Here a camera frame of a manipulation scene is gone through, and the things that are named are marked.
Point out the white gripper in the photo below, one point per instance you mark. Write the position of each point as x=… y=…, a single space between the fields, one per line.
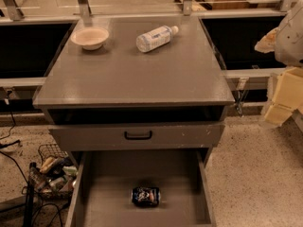
x=291 y=42

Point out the blue pepsi can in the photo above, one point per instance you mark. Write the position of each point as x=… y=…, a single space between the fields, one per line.
x=146 y=196

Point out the grey drawer cabinet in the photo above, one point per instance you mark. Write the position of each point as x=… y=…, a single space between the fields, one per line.
x=178 y=82

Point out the grey top drawer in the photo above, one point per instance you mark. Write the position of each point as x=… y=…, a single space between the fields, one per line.
x=111 y=137

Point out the grey open middle drawer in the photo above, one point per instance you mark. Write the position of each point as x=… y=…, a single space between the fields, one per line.
x=102 y=195

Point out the clear plastic water bottle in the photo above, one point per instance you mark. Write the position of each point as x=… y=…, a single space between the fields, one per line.
x=155 y=38

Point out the white paper bowl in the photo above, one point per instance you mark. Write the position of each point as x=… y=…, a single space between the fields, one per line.
x=90 y=38

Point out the black drawer handle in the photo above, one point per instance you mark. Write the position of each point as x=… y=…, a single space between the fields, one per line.
x=138 y=136

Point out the wire basket with items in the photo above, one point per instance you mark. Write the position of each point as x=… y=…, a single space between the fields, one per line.
x=55 y=177

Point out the metal railing frame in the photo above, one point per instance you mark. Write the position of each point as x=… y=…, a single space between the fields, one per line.
x=33 y=33

